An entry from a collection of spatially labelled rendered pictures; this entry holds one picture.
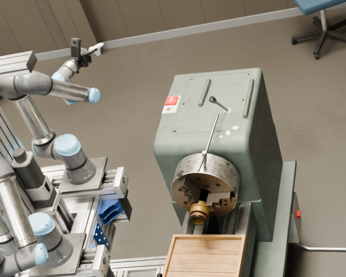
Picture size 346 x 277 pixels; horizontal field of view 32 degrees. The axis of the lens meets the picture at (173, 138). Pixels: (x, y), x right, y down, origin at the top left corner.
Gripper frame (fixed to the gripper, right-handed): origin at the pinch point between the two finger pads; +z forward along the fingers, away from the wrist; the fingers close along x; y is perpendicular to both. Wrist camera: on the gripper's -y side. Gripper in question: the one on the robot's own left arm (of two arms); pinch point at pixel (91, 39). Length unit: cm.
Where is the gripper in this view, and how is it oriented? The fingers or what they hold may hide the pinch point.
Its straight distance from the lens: 327.2
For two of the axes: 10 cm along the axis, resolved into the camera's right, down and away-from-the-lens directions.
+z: 4.5, -6.7, 5.9
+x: 8.8, 2.3, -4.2
